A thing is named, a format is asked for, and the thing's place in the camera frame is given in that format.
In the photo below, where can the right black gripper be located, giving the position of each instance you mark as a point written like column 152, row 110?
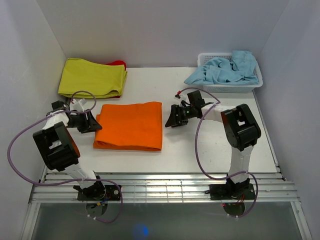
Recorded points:
column 173, row 120

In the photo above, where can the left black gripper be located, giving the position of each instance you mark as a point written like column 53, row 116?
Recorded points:
column 91, row 124

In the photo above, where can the orange trousers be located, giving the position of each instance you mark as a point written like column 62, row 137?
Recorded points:
column 132, row 127

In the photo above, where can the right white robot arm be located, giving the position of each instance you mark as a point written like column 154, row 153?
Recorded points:
column 242, row 133

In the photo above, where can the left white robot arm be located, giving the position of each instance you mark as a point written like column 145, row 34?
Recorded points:
column 60, row 152

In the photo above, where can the folded yellow trousers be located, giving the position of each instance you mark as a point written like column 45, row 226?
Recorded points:
column 82, row 79

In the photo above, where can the folded red trousers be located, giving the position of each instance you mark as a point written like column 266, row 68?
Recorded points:
column 117, row 63

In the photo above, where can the light blue trousers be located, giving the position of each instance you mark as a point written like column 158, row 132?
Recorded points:
column 239, row 70

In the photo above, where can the white plastic basket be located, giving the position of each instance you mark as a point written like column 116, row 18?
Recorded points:
column 202, row 58

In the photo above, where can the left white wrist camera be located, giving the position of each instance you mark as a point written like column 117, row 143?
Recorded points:
column 78, row 105

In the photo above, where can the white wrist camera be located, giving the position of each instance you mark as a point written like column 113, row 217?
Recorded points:
column 179, row 97
column 78, row 105

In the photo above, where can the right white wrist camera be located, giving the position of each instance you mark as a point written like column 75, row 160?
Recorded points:
column 179, row 97

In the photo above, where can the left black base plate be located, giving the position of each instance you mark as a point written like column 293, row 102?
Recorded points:
column 111, row 193

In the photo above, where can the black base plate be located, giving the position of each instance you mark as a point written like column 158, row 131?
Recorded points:
column 226, row 192
column 111, row 193

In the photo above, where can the aluminium rail frame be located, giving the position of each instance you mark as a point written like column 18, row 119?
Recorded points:
column 173, row 177

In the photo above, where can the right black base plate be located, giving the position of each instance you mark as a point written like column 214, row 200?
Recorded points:
column 226, row 192

